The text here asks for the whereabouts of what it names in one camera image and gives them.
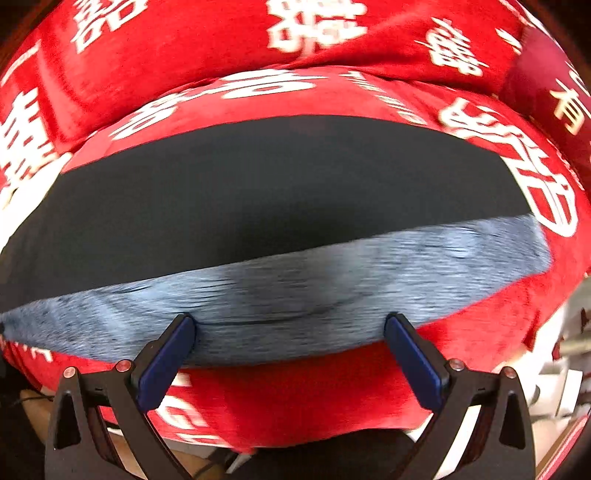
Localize red bed blanket white characters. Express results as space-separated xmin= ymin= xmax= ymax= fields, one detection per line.
xmin=1 ymin=67 xmax=590 ymax=450

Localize red folded quilt white characters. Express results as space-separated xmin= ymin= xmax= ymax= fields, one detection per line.
xmin=1 ymin=1 xmax=590 ymax=187

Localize black fleece-lined pants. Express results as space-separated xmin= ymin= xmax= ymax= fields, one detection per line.
xmin=1 ymin=116 xmax=551 ymax=366

